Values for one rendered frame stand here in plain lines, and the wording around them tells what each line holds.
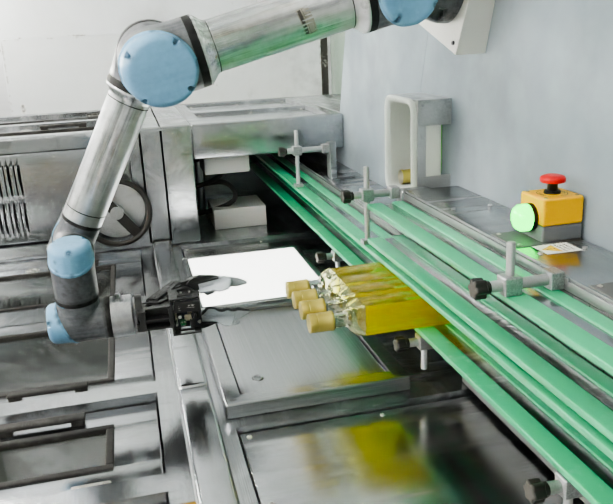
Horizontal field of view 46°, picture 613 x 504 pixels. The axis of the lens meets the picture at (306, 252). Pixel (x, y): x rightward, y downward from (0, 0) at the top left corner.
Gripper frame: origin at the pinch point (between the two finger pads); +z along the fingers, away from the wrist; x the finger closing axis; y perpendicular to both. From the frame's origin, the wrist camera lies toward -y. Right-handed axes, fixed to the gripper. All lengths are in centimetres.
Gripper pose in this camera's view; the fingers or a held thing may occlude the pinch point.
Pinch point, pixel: (241, 296)
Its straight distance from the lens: 141.2
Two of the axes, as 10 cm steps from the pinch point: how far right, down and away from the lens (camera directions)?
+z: 9.7, -1.2, 2.2
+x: -0.5, -9.6, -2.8
